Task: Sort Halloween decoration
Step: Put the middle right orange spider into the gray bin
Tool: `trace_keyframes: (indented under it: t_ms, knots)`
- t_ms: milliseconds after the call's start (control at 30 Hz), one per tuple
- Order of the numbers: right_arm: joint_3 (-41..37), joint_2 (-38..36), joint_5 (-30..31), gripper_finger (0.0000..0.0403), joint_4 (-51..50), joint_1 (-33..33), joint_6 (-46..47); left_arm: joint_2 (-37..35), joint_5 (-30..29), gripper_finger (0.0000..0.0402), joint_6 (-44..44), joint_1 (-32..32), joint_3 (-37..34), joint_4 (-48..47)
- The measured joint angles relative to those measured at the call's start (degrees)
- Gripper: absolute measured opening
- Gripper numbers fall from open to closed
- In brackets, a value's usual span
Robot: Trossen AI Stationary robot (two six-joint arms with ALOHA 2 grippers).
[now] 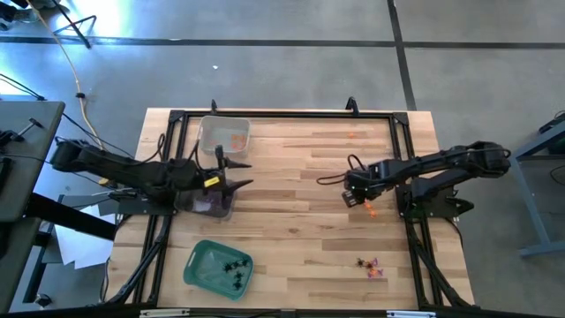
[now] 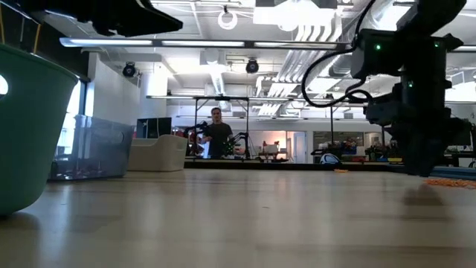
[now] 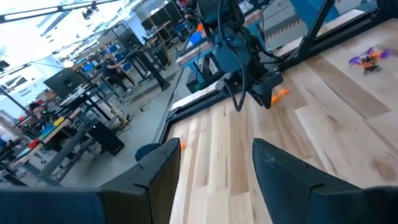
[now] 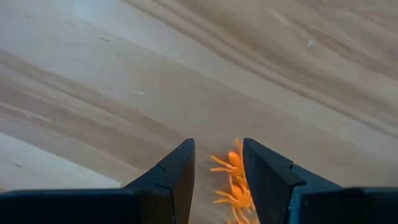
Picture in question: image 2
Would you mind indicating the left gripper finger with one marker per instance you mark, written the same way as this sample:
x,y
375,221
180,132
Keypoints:
x,y
137,18

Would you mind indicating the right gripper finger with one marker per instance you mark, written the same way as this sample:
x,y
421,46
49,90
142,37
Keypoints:
x,y
414,160
432,158

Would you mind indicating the green plastic bin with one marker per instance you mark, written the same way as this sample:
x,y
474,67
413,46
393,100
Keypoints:
x,y
33,141

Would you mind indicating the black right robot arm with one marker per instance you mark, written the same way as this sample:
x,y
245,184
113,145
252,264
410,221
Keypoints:
x,y
409,52

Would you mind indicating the orange toy pile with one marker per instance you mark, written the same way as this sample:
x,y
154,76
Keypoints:
x,y
453,182

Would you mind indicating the LED light bar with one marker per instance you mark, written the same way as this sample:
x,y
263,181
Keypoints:
x,y
111,42

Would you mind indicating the round black ceiling speaker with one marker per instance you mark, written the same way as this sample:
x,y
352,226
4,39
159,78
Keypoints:
x,y
129,70
252,66

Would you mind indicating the black cabinet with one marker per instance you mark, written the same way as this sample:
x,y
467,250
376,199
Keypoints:
x,y
152,128

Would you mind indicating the clear grey plastic bin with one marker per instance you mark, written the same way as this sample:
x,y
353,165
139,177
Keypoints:
x,y
104,149

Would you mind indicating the beige plastic bin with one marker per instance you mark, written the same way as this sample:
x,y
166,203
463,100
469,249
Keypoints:
x,y
160,156

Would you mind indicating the person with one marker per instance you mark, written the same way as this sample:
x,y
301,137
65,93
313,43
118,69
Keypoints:
x,y
219,137

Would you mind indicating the black background rig frame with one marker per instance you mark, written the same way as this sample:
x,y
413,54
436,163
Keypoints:
x,y
223,98

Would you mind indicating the black aluminium rig frame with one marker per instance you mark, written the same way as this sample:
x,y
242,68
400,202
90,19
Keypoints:
x,y
260,164

